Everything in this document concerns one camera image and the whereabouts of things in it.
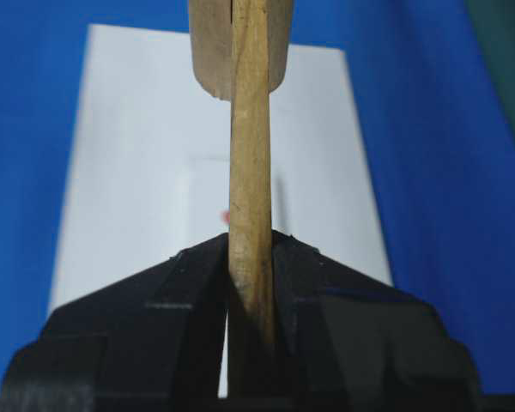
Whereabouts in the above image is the red dot mark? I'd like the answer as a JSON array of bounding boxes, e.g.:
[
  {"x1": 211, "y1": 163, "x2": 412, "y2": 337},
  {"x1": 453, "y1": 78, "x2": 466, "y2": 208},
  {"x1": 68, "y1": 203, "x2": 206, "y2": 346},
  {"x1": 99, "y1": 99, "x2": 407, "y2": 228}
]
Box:
[{"x1": 221, "y1": 210, "x2": 230, "y2": 225}]

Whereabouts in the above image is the white paper strip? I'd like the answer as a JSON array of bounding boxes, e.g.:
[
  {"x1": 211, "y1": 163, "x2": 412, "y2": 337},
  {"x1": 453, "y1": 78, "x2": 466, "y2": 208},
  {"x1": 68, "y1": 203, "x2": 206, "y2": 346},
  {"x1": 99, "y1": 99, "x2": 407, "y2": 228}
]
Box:
[{"x1": 184, "y1": 157, "x2": 295, "y2": 246}]

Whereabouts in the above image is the blue table cloth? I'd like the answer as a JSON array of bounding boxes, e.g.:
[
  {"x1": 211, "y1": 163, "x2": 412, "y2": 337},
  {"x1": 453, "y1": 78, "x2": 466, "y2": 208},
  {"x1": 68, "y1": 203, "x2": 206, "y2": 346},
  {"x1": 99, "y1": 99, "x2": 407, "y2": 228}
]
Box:
[{"x1": 0, "y1": 1, "x2": 515, "y2": 394}]

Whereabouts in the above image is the white board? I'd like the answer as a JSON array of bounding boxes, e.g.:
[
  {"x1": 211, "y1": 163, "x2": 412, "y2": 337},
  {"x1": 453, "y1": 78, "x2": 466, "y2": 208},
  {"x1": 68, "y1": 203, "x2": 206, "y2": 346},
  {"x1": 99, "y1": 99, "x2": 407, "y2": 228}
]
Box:
[{"x1": 49, "y1": 24, "x2": 391, "y2": 308}]

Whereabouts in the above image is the wooden mallet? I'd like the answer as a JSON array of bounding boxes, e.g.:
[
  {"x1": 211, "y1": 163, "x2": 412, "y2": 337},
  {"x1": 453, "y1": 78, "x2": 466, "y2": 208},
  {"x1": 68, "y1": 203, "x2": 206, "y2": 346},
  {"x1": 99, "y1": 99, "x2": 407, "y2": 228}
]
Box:
[{"x1": 188, "y1": 1, "x2": 294, "y2": 346}]

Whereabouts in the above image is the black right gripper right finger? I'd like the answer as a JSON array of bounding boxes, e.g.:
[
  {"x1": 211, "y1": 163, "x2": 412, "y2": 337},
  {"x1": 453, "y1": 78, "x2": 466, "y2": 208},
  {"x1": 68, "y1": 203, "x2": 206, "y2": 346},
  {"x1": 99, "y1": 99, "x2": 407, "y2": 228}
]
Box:
[{"x1": 272, "y1": 233, "x2": 480, "y2": 411}]

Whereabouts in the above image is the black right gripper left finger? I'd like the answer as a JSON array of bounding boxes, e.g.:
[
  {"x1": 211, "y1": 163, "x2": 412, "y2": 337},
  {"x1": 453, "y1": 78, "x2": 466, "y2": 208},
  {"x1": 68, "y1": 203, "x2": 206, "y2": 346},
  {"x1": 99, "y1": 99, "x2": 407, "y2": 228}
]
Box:
[{"x1": 0, "y1": 234, "x2": 227, "y2": 411}]

